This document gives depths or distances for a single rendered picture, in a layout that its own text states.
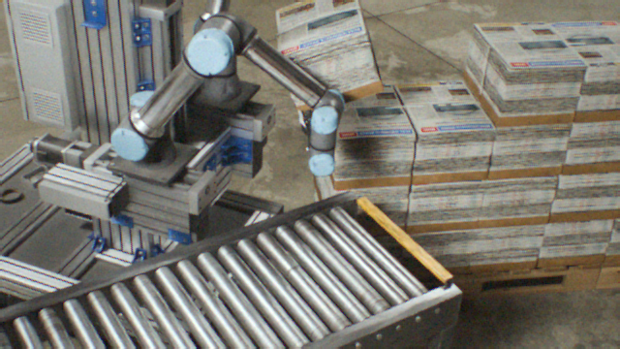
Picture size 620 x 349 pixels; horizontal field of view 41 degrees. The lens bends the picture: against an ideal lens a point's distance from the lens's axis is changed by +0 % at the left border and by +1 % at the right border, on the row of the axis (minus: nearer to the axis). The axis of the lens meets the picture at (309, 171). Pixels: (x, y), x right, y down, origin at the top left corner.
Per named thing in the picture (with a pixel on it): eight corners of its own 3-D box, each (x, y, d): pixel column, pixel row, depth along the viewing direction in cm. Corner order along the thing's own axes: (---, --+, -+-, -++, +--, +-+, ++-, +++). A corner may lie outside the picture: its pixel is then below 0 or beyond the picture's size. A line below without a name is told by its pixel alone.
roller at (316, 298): (270, 234, 250) (263, 226, 247) (359, 333, 218) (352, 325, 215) (259, 245, 250) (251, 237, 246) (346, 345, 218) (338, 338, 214)
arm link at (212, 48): (148, 146, 264) (250, 34, 235) (132, 173, 251) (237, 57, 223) (118, 123, 261) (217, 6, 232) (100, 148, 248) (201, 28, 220)
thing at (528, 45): (473, 25, 312) (473, 22, 311) (544, 22, 317) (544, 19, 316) (509, 71, 283) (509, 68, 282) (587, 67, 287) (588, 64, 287)
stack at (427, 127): (307, 251, 363) (317, 84, 316) (557, 233, 382) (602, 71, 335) (324, 313, 332) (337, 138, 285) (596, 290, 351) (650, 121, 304)
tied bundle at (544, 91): (461, 79, 325) (471, 24, 312) (532, 75, 330) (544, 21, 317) (495, 129, 295) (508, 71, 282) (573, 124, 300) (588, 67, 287)
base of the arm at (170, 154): (121, 162, 269) (118, 137, 264) (145, 140, 281) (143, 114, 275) (162, 174, 265) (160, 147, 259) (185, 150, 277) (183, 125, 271)
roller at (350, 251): (322, 220, 260) (323, 207, 257) (415, 313, 228) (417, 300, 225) (308, 225, 258) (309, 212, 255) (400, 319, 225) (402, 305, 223)
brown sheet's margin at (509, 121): (462, 77, 325) (463, 67, 322) (532, 74, 330) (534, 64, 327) (496, 127, 294) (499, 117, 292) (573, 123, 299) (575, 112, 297)
